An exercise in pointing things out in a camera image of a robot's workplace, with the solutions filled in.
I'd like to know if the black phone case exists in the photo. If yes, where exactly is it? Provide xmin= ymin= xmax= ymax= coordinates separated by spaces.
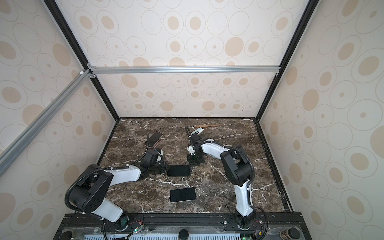
xmin=166 ymin=164 xmax=193 ymax=178

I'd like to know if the pink phone case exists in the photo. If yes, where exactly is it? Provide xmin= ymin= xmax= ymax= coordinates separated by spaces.
xmin=145 ymin=131 xmax=164 ymax=149

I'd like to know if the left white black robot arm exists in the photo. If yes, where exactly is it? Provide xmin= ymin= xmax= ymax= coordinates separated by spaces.
xmin=64 ymin=137 xmax=167 ymax=230

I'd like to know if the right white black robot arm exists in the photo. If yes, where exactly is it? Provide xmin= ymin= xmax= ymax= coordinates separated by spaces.
xmin=185 ymin=127 xmax=256 ymax=229

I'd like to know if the white stapler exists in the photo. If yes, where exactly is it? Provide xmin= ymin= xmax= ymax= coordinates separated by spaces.
xmin=191 ymin=128 xmax=204 ymax=136

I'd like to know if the black knob centre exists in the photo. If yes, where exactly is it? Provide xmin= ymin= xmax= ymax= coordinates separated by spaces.
xmin=178 ymin=229 xmax=190 ymax=240

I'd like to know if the round button right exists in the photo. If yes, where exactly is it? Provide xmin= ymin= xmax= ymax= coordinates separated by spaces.
xmin=279 ymin=228 xmax=301 ymax=240

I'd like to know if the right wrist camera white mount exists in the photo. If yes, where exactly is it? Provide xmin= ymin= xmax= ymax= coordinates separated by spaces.
xmin=187 ymin=146 xmax=195 ymax=155

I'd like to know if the horizontal aluminium rail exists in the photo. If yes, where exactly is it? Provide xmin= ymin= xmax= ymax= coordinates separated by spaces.
xmin=91 ymin=66 xmax=280 ymax=75

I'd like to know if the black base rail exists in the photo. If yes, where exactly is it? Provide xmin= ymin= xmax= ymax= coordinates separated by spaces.
xmin=54 ymin=213 xmax=312 ymax=240

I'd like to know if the diagonal aluminium rail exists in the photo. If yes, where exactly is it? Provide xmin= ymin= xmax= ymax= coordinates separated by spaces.
xmin=1 ymin=69 xmax=91 ymax=175

